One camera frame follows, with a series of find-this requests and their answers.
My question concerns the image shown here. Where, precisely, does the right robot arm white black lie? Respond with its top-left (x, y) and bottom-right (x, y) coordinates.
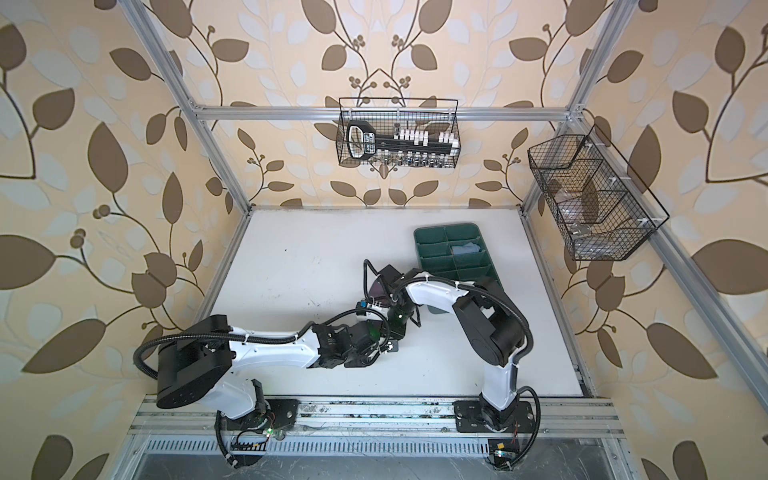
top-left (363, 261), bottom-right (534, 432)

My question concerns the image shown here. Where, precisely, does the purple sock beige toe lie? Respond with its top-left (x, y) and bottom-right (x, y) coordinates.
top-left (368, 277), bottom-right (391, 307)

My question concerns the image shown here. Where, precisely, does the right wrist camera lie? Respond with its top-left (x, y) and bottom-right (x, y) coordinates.
top-left (354, 300), bottom-right (386, 319)

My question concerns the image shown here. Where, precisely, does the blue grey sock green toe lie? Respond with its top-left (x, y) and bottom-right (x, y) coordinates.
top-left (451, 242), bottom-right (485, 256)

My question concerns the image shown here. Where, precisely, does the black tool in basket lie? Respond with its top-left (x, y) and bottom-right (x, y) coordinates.
top-left (336, 120), bottom-right (461, 161)

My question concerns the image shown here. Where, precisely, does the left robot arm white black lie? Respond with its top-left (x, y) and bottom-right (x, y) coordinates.
top-left (133, 302), bottom-right (398, 420)

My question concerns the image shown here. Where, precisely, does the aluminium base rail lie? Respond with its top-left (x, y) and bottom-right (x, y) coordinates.
top-left (128, 396), bottom-right (626, 458)

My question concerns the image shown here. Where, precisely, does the black wire basket back wall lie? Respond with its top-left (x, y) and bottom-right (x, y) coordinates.
top-left (335, 95), bottom-right (462, 169)

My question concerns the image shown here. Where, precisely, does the green divided plastic tray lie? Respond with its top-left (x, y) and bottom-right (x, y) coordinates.
top-left (413, 223), bottom-right (499, 282)

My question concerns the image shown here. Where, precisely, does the black wire basket right wall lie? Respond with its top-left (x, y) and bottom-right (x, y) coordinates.
top-left (527, 125), bottom-right (670, 261)

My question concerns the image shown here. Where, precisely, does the black wire basket wall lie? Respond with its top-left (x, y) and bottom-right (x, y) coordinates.
top-left (527, 125), bottom-right (670, 261)
top-left (335, 95), bottom-right (462, 169)

